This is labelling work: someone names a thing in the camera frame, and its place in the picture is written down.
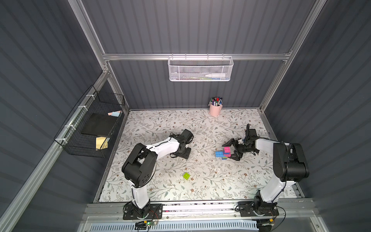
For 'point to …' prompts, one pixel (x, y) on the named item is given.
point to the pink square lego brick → (227, 149)
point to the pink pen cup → (215, 110)
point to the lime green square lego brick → (186, 176)
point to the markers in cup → (216, 101)
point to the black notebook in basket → (99, 124)
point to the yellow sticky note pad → (102, 142)
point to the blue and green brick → (224, 158)
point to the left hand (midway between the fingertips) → (186, 155)
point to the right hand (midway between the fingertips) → (225, 151)
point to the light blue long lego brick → (220, 153)
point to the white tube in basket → (216, 75)
